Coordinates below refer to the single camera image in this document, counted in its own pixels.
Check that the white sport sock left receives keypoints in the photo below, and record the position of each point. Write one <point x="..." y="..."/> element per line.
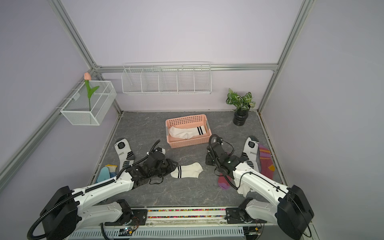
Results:
<point x="125" y="154"/>

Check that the magenta purple yellow-cuff sock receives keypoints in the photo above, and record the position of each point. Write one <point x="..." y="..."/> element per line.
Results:
<point x="223" y="183"/>

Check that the white sock two black stripes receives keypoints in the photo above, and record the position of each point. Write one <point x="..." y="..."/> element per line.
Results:
<point x="187" y="133"/>

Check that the white wire wall shelf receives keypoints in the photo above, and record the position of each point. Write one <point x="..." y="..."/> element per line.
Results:
<point x="167" y="78"/>

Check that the white mesh wall basket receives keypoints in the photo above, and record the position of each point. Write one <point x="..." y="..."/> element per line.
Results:
<point x="76" y="109"/>

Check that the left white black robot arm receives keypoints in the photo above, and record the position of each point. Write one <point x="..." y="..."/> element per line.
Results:
<point x="70" y="210"/>

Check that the white sport sock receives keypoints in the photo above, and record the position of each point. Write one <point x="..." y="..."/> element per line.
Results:
<point x="251" y="152"/>
<point x="125" y="154"/>

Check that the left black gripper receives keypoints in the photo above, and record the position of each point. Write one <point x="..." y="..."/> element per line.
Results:
<point x="170" y="166"/>

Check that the light blue garden trowel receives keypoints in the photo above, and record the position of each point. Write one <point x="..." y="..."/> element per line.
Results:
<point x="103" y="175"/>

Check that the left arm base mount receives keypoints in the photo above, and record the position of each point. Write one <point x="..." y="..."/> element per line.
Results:
<point x="136" y="217"/>

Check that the white sport sock right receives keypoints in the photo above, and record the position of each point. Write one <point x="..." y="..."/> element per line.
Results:
<point x="251" y="152"/>

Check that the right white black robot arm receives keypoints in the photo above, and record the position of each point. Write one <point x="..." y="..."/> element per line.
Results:
<point x="288" y="207"/>

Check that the artificial pink tulip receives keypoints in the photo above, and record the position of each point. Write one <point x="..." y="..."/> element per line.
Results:
<point x="90" y="90"/>

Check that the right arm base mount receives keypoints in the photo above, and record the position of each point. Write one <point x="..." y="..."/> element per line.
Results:
<point x="239" y="215"/>

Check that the potted green plant black pot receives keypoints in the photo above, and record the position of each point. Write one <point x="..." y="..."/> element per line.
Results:
<point x="243" y="104"/>

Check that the pink perforated plastic basket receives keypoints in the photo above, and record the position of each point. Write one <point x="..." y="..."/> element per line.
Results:
<point x="188" y="122"/>

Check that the blue yellow sock left edge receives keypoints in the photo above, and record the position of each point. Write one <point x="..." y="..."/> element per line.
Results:
<point x="112" y="170"/>

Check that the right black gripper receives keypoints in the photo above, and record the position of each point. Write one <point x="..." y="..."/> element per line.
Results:
<point x="209" y="160"/>

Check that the magenta striped sock far right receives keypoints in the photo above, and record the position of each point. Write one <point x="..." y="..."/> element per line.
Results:
<point x="267" y="165"/>

